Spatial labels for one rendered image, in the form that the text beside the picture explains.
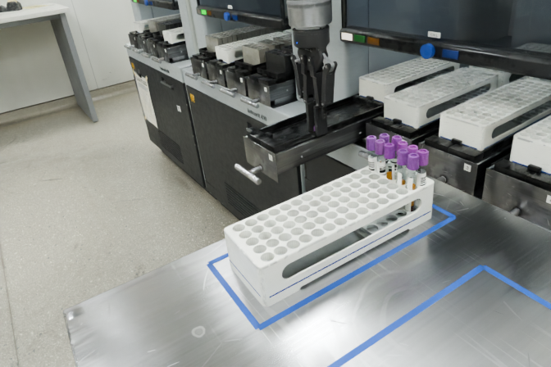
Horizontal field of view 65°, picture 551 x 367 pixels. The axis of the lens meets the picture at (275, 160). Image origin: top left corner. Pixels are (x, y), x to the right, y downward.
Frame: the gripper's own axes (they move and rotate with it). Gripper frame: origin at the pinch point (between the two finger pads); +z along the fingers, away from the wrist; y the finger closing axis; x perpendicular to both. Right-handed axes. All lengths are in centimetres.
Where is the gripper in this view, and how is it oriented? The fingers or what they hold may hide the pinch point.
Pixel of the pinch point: (316, 118)
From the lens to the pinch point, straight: 98.8
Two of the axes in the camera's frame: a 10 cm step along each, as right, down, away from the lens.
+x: -8.2, 3.3, -4.6
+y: -5.6, -3.3, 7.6
